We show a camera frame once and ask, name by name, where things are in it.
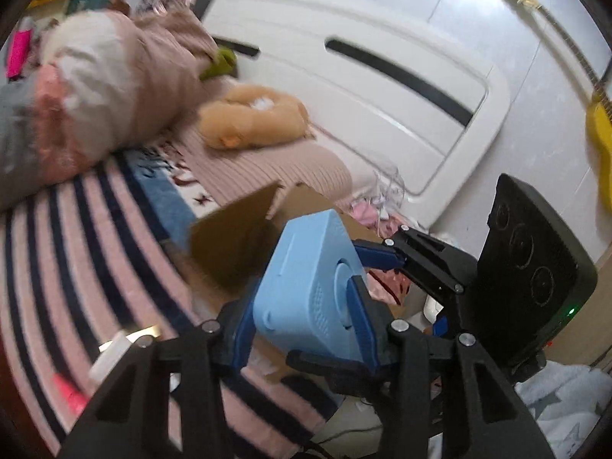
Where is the pink spray bottle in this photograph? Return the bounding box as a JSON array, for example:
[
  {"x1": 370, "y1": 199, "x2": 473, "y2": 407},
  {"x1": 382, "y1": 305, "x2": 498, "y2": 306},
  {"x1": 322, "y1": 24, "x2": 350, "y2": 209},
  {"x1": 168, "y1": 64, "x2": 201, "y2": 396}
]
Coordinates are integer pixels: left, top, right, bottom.
[{"x1": 53, "y1": 373, "x2": 89, "y2": 417}]

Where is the light blue plastic device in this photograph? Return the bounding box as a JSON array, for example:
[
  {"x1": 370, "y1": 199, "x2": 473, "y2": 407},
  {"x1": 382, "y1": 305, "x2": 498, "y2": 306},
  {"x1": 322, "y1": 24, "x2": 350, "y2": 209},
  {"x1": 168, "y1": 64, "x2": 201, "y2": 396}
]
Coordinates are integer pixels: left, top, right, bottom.
[{"x1": 253, "y1": 209, "x2": 381, "y2": 371}]

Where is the white rectangular power bank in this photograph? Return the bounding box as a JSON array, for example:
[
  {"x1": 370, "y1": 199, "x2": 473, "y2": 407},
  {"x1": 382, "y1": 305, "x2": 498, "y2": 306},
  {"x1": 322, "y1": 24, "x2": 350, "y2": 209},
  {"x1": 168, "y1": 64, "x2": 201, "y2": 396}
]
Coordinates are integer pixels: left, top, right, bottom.
[{"x1": 88, "y1": 330, "x2": 132, "y2": 384}]

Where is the brown cardboard box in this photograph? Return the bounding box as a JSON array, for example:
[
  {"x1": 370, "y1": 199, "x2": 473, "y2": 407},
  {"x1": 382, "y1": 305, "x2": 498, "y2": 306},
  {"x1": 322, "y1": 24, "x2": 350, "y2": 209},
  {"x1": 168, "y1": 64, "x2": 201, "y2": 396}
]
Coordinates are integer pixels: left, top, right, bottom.
[{"x1": 187, "y1": 179, "x2": 408, "y2": 384}]

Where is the pink ribbed pillow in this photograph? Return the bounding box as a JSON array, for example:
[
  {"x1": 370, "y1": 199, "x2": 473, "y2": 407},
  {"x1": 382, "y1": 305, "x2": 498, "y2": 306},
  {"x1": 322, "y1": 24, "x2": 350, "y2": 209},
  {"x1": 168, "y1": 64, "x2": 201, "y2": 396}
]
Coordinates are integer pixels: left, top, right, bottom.
[{"x1": 167, "y1": 121, "x2": 353, "y2": 205}]

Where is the white bed headboard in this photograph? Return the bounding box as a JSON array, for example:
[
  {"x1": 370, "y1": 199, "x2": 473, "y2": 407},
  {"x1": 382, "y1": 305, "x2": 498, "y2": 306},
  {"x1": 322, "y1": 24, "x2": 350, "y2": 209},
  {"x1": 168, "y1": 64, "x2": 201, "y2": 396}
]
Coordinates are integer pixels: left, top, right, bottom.
[{"x1": 203, "y1": 0, "x2": 509, "y2": 228}]

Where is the yellow electric guitar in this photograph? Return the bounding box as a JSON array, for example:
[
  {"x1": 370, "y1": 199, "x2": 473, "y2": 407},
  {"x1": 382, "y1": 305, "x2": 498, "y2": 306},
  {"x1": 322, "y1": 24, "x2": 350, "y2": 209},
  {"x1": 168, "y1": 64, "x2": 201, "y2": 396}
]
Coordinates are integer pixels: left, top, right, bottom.
[{"x1": 505, "y1": 0, "x2": 611, "y2": 212}]

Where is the brown plush toy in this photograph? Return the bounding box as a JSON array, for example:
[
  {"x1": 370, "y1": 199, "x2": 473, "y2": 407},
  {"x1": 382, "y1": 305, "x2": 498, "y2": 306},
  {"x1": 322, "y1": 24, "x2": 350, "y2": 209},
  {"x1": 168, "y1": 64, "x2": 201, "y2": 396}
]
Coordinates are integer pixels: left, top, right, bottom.
[{"x1": 197, "y1": 84, "x2": 313, "y2": 150}]

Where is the green plush toy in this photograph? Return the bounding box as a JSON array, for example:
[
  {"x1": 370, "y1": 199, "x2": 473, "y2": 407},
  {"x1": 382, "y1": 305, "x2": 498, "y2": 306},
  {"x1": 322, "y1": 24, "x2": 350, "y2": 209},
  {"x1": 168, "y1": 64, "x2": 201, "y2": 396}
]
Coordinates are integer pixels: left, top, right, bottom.
[{"x1": 199, "y1": 47, "x2": 238, "y2": 81}]

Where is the rolled pink grey duvet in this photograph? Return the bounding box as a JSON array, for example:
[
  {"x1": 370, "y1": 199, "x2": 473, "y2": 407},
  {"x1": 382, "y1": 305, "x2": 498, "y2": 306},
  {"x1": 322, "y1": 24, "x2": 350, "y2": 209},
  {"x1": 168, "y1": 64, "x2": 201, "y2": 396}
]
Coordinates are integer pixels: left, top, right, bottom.
[{"x1": 1, "y1": 7, "x2": 218, "y2": 209}]

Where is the magenta box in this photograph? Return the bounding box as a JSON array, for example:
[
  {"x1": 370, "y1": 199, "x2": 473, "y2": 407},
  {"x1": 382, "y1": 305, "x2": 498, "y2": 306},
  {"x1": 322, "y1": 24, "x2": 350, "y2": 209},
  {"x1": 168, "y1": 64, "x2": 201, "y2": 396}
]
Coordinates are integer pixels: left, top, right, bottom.
[{"x1": 5, "y1": 29, "x2": 33, "y2": 81}]

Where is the yellow shelf desk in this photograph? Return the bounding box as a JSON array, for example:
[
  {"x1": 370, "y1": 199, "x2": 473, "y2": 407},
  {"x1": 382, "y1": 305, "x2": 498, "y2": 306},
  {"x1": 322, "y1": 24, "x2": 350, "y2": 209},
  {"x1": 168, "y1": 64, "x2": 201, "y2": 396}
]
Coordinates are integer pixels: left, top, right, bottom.
[{"x1": 26, "y1": 0, "x2": 70, "y2": 13}]

